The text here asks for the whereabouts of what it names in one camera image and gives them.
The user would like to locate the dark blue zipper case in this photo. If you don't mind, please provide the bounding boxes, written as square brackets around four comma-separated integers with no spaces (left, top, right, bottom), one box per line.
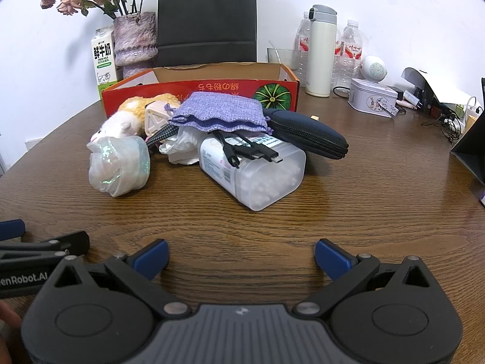
[262,108,350,159]

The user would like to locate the person's left hand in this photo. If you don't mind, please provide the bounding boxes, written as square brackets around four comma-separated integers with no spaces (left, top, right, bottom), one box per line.
[0,300,23,364]

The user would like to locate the clear cotton swab container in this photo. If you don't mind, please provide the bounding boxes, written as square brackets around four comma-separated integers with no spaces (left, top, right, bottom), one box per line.
[199,131,307,212]

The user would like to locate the black USB cable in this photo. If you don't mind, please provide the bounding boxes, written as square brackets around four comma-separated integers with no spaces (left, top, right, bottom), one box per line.
[211,131,283,168]

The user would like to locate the clear water bottle red label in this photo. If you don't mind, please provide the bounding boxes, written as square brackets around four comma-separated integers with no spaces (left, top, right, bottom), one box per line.
[341,19,364,89]
[295,11,312,81]
[334,26,346,88]

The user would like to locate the white charger adapter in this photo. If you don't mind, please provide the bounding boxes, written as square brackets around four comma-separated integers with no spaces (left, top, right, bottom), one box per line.
[403,90,422,111]

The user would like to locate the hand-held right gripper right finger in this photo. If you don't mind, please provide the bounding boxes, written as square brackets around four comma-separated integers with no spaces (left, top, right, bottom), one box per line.
[292,238,436,319]

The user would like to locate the white yellow plush toy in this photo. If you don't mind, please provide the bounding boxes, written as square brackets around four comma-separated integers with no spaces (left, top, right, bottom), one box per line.
[91,94,182,143]

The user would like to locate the black white braided cable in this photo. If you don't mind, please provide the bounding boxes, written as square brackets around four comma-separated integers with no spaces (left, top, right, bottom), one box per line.
[146,123,179,148]

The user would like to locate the brown wooden desktop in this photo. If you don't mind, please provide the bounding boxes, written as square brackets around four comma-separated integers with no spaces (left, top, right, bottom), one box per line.
[0,79,485,364]

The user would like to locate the orange cardboard box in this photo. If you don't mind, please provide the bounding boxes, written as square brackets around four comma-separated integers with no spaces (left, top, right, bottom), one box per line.
[100,62,301,119]

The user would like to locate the white power adapter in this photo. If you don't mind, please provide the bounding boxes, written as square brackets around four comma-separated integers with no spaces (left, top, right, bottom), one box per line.
[460,96,485,131]

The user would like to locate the white printed tin box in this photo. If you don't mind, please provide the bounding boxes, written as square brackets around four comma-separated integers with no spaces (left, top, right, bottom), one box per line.
[348,78,399,118]

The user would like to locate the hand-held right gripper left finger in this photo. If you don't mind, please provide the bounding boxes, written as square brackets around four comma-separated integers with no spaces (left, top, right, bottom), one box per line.
[45,238,192,319]

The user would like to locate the white round speaker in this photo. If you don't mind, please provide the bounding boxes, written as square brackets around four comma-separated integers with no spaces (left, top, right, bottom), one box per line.
[360,56,387,83]

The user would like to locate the clear drinking glass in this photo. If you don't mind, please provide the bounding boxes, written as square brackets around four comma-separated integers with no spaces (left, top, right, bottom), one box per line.
[267,47,304,81]

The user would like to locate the white green milk carton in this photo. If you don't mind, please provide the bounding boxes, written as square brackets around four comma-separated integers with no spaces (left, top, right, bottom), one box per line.
[91,26,118,101]

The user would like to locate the purple fabric pouch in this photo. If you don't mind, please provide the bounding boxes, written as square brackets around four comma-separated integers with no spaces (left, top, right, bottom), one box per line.
[168,91,274,136]

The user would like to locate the tangled black cables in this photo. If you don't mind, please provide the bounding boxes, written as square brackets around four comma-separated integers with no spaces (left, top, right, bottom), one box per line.
[420,106,465,145]

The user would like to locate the black folding stand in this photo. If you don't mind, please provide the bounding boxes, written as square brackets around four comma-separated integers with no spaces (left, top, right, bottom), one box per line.
[449,78,485,189]

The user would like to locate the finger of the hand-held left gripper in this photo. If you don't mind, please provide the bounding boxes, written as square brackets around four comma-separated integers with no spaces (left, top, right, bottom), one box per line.
[0,219,26,242]
[0,231,90,271]

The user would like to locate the purple marbled vase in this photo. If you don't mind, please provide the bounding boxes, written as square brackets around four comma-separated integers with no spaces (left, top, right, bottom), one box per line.
[113,11,158,81]

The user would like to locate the white tissue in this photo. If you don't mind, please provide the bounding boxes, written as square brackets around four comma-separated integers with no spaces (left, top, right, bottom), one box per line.
[158,126,208,166]

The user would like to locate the white thermos bottle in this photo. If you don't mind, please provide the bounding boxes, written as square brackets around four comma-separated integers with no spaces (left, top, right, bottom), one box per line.
[305,5,338,98]

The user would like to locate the black paper bag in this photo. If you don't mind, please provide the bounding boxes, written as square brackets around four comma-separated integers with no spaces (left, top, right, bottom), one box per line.
[157,0,259,68]

